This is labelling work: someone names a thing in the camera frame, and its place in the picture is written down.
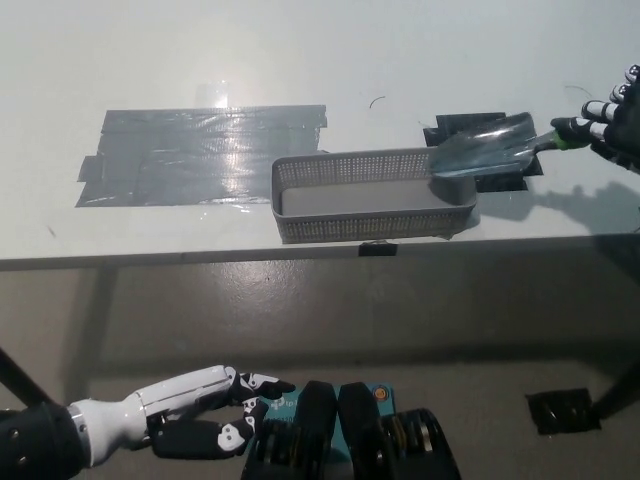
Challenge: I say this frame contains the garden trowel green black handle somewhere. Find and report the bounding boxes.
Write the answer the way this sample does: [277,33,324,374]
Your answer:
[428,112,591,181]

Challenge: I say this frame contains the black tape patch on table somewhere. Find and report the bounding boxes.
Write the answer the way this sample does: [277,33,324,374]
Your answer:
[423,112,544,194]

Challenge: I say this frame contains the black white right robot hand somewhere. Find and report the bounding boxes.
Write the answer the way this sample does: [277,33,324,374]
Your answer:
[549,62,640,176]

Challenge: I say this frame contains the small black tape strip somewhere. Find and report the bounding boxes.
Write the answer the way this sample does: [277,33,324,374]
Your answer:
[358,240,399,258]

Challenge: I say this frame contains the black teal robot torso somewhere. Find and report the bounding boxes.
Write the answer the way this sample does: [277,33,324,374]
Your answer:
[241,381,461,480]

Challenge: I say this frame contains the grey perforated plastic basket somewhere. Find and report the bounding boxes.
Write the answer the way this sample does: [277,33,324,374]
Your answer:
[271,147,480,246]

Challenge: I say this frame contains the large grey duct tape patch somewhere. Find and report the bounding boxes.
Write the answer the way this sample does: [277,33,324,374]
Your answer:
[74,103,330,207]

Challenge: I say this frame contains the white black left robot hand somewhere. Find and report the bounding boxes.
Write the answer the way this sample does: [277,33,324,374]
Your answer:
[69,364,296,469]

